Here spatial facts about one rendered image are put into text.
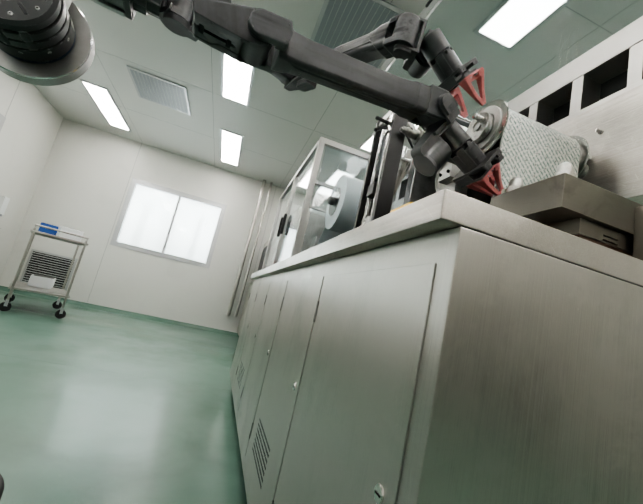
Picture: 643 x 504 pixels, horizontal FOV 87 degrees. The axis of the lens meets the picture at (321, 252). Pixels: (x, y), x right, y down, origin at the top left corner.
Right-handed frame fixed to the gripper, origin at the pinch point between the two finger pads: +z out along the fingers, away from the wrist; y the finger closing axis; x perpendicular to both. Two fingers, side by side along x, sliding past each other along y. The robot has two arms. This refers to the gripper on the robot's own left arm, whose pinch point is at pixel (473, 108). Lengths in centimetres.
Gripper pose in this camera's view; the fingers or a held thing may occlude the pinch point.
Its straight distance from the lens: 96.2
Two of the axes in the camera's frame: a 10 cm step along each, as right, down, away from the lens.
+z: 5.8, 8.1, 0.9
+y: 2.9, -1.0, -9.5
